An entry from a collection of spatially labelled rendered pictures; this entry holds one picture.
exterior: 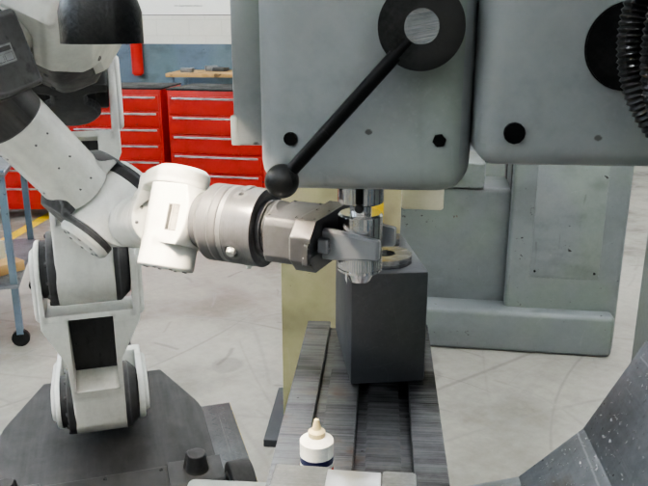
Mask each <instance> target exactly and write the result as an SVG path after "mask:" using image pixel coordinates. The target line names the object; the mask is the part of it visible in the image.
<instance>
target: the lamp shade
mask: <svg viewBox="0 0 648 486"><path fill-rule="evenodd" d="M57 15H58V24H59V34H60V43H61V44H132V43H144V29H143V15H142V10H141V8H140V5H139V2H138V0H60V2H59V6H58V10H57Z"/></svg>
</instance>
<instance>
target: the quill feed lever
mask: <svg viewBox="0 0 648 486"><path fill-rule="evenodd" d="M465 31H466V18H465V13H464V10H463V7H462V5H461V3H460V1H459V0H386V2H385V3H384V5H383V7H382V10H381V12H380V14H379V19H378V36H379V41H380V43H381V45H382V47H383V49H384V51H385V53H386V56H385V57H384V58H383V59H382V60H381V61H380V62H379V63H378V65H377V66H376V67H375V68H374V69H373V70H372V71H371V72H370V73H369V75H368V76H367V77H366V78H365V79H364V80H363V81H362V82H361V84H360V85H359V86H358V87H357V88H356V89H355V90H354V91H353V92H352V94H351V95H350V96H348V97H347V98H346V99H345V100H344V101H343V103H342V104H341V105H340V106H339V107H338V108H337V109H336V111H335V112H334V114H333V115H332V116H331V117H330V118H328V119H327V121H326V122H325V123H324V124H323V125H322V126H321V127H320V128H319V129H318V131H317V132H316V133H315V134H314V135H313V136H312V137H311V138H310V140H309V141H308V142H307V143H306V144H305V145H304V146H303V147H302V148H301V150H300V151H299V152H298V153H297V154H296V155H295V156H294V157H293V159H292V160H291V161H290V162H289V163H288V164H287V165H286V164H277V165H275V166H273V167H271V168H270V169H269V170H268V171H267V173H266V175H265V179H264V183H265V187H266V189H267V191H268V192H269V193H270V194H271V195H272V196H274V197H276V198H279V199H285V198H288V197H290V196H292V195H293V194H294V193H295V192H296V191H297V189H298V186H299V177H298V174H299V173H300V171H301V170H302V169H303V168H304V167H305V166H306V165H307V164H308V163H309V162H310V160H311V159H312V158H313V157H314V156H315V155H316V154H317V153H318V151H319V150H320V149H321V148H322V147H323V146H324V145H325V144H326V143H327V142H328V140H329V139H330V138H331V137H332V136H333V135H334V134H335V133H336V132H337V131H338V129H339V128H340V127H341V126H342V125H343V124H344V123H345V122H346V121H347V119H348V118H349V117H350V116H351V115H352V114H353V113H354V112H355V111H356V110H357V108H358V107H359V106H360V105H361V104H362V103H363V102H364V101H365V99H366V98H367V97H368V96H369V95H370V94H371V93H372V92H373V91H374V90H375V88H376V87H377V86H378V85H379V84H380V83H381V82H382V81H383V80H384V79H385V77H386V76H387V75H388V74H389V73H390V72H391V71H392V70H393V69H394V67H395V66H396V65H399V66H401V67H403V68H406V69H409V70H414V71H426V70H431V69H434V68H438V67H440V66H442V65H444V64H445V63H446V62H448V61H449V60H450V59H451V58H452V57H453V56H454V55H455V53H456V52H457V51H458V49H459V47H460V46H461V43H462V41H463V38H464V36H465Z"/></svg>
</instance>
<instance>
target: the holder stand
mask: <svg viewBox="0 0 648 486"><path fill-rule="evenodd" d="M427 288H428V272H427V270H426V269H425V267H424V266H423V265H422V263H421V262H420V260H419V259H418V257H417V256H416V254H415V253H414V251H413V250H412V249H411V247H410V246H409V244H408V243H407V242H406V240H405V239H404V237H403V236H402V235H401V234H400V233H397V234H396V244H395V245H394V246H393V247H383V250H382V271H381V272H380V273H378V274H376V275H373V276H372V277H371V279H370V281H369V282H368V283H352V282H350V281H349V279H348V277H347V275H345V274H342V273H341V272H339V271H338V261H337V260H336V331H337V337H338V341H339V344H340V348H341V352H342V355H343V359H344V361H345V365H346V369H347V372H348V376H349V380H350V383H351V384H362V383H385V382H406V381H422V380H423V378H424V356H425V334H426V311H427Z"/></svg>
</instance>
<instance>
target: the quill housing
mask: <svg viewBox="0 0 648 486"><path fill-rule="evenodd" d="M459 1H460V3H461V5H462V7H463V10H464V13H465V18H466V31H465V36H464V38H463V41H462V43H461V46H460V47H459V49H458V51H457V52H456V53H455V55H454V56H453V57H452V58H451V59H450V60H449V61H448V62H446V63H445V64H444V65H442V66H440V67H437V68H434V69H431V70H426V71H414V70H409V69H406V68H404V67H401V66H399V65H396V66H395V67H394V69H393V70H392V71H391V72H390V73H389V74H388V75H387V76H386V77H385V79H384V80H383V81H382V82H381V83H380V84H379V85H378V86H377V87H376V88H375V90H374V91H373V92H372V93H371V94H370V95H369V96H368V97H367V98H366V99H365V101H364V102H363V103H362V104H361V105H360V106H359V107H358V108H357V110H356V111H355V112H354V113H353V114H352V115H351V116H350V117H349V118H348V119H347V121H346V122H345V123H344V124H343V125H342V126H341V127H340V128H339V129H338V130H337V132H336V133H335V134H334V135H333V136H332V137H331V138H330V139H329V140H328V142H327V143H326V144H325V145H324V146H323V147H322V148H321V149H320V150H319V151H318V153H317V154H316V155H315V156H314V157H313V158H312V159H311V160H310V162H309V163H308V164H307V165H306V166H305V167H304V168H303V169H302V170H301V171H300V173H299V174H298V177H299V186H298V188H333V189H389V190H443V189H448V188H450V187H452V186H454V185H456V184H457V183H458V182H459V181H460V180H461V179H462V178H463V176H464V174H465V173H466V171H467V169H468V165H469V159H470V142H471V125H472V108H473V76H474V58H475V42H476V24H477V8H478V0H459ZM385 2H386V0H258V12H259V53H260V92H261V132H262V160H263V165H264V169H265V171H266V173H267V171H268V170H269V169H270V168H271V167H273V166H275V165H277V164H286V165H287V164H288V163H289V162H290V161H291V160H292V159H293V157H294V156H295V155H296V154H297V153H298V152H299V151H300V150H301V148H302V147H303V146H304V145H305V144H306V143H307V142H308V141H309V140H310V138H311V137H312V136H313V135H314V134H315V133H316V132H317V131H318V129H319V128H320V127H321V126H322V125H323V124H324V123H325V122H326V121H327V119H328V118H330V117H331V116H332V115H333V114H334V112H335V111H336V109H337V108H338V107H339V106H340V105H341V104H342V103H343V101H344V100H345V99H346V98H347V97H348V96H350V95H351V94H352V92H353V91H354V90H355V89H356V88H357V87H358V86H359V85H360V84H361V82H362V81H363V80H364V79H365V78H366V77H367V76H368V75H369V73H370V72H371V71H372V70H373V69H374V68H375V67H376V66H377V65H378V63H379V62H380V61H381V60H382V59H383V58H384V57H385V56H386V53H385V51H384V49H383V47H382V45H381V43H380V41H379V36H378V19H379V14H380V12H381V10H382V7H383V5H384V3H385Z"/></svg>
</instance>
